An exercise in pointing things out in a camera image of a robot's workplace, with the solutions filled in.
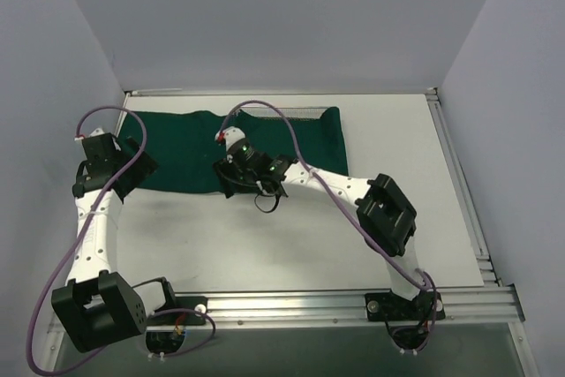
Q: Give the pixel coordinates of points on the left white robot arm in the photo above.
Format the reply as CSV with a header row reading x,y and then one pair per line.
x,y
97,306

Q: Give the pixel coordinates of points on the aluminium rail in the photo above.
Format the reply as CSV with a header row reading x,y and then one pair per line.
x,y
324,308
462,189

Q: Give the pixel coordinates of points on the aluminium right side rail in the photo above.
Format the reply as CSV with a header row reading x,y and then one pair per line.
x,y
462,189

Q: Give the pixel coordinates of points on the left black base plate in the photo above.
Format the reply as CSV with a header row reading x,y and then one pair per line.
x,y
181,311

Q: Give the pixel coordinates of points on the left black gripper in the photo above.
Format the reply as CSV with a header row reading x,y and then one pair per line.
x,y
139,165

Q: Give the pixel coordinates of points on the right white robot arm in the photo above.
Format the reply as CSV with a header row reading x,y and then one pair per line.
x,y
377,207

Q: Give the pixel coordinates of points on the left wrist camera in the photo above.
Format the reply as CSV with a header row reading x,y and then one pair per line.
x,y
97,140

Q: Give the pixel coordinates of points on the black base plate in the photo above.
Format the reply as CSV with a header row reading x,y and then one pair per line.
x,y
181,311
386,306

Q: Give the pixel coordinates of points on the green surgical cloth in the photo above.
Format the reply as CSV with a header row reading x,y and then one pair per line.
x,y
184,147

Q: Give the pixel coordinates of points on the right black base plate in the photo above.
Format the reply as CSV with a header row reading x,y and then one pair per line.
x,y
386,306

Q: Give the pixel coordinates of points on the aluminium front rail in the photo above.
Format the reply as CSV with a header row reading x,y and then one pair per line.
x,y
324,308

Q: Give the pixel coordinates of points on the metal mesh instrument tray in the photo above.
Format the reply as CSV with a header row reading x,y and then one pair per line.
x,y
293,113

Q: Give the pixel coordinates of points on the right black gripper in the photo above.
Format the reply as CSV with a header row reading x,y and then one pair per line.
x,y
227,177

